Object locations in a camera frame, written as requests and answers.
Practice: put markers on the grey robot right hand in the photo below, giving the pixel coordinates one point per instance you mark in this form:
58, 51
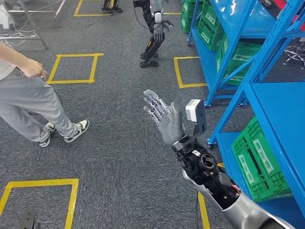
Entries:
170, 126

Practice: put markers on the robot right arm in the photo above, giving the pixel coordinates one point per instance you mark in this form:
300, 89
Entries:
214, 180

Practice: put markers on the blue metal shelf rack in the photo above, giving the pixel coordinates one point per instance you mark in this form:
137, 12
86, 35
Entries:
248, 72

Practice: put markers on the blue metal workbench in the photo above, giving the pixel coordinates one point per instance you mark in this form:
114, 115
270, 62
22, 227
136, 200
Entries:
285, 126

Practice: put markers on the black legged robot body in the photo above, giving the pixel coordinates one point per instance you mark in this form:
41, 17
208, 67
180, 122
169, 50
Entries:
152, 47

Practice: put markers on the green plastic crate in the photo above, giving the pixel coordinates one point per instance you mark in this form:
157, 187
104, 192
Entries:
187, 15
260, 164
240, 57
209, 28

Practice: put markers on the yellow square floor tape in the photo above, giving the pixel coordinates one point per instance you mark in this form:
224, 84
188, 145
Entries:
71, 202
77, 8
93, 68

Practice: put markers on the person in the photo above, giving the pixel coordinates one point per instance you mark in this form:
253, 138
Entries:
28, 98
111, 6

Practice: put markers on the black round stool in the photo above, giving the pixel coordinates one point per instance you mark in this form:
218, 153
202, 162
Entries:
295, 55

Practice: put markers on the person's hand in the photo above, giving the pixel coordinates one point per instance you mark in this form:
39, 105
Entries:
33, 68

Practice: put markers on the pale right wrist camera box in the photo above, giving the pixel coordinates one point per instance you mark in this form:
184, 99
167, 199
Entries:
192, 110

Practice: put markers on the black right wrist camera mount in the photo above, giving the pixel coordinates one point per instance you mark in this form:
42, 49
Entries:
202, 120

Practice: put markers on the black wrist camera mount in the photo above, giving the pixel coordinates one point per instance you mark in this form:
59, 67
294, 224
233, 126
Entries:
202, 120
27, 221

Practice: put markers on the steel frame table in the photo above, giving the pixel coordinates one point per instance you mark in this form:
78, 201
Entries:
33, 19

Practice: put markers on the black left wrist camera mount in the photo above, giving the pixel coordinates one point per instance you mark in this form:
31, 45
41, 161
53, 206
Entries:
27, 221

